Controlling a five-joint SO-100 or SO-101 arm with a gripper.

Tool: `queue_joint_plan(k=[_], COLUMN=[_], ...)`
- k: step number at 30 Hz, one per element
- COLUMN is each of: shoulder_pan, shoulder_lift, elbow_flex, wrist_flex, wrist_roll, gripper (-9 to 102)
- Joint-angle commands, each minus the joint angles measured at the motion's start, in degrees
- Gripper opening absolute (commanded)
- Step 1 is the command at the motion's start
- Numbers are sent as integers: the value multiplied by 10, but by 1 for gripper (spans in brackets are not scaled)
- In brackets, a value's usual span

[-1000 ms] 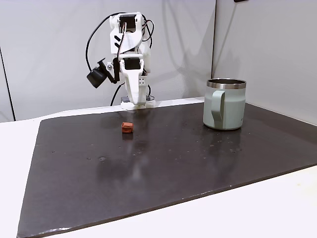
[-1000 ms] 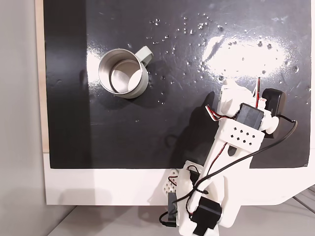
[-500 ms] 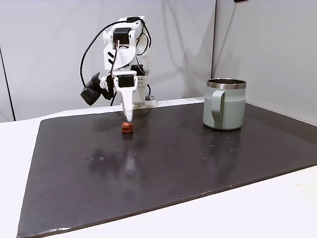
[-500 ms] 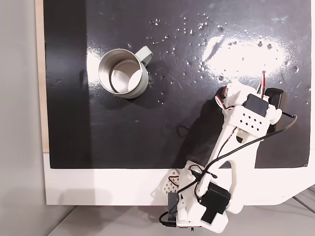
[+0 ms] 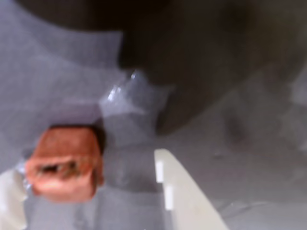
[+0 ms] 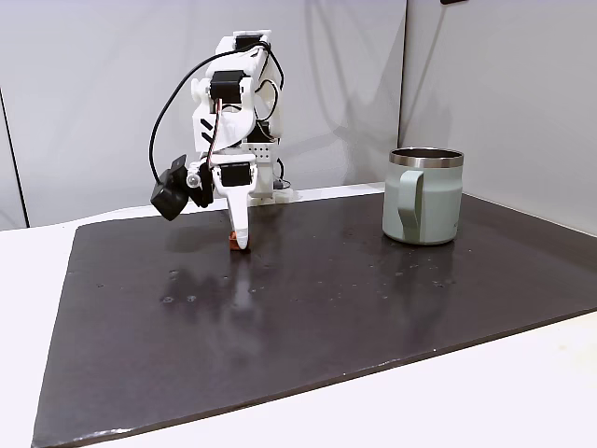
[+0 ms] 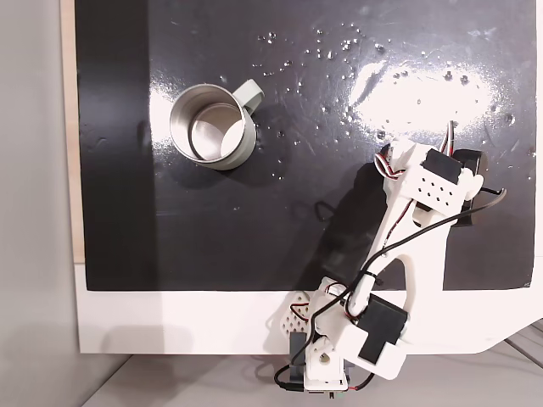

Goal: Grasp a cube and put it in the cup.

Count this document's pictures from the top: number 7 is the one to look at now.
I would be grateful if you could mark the light wooden board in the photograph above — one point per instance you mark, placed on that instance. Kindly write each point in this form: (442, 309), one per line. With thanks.
(70, 127)

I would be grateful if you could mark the black table clamp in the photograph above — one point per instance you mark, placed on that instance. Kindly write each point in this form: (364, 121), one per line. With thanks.
(297, 343)

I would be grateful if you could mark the black glossy mat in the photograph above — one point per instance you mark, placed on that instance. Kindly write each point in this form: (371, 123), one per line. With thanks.
(212, 233)

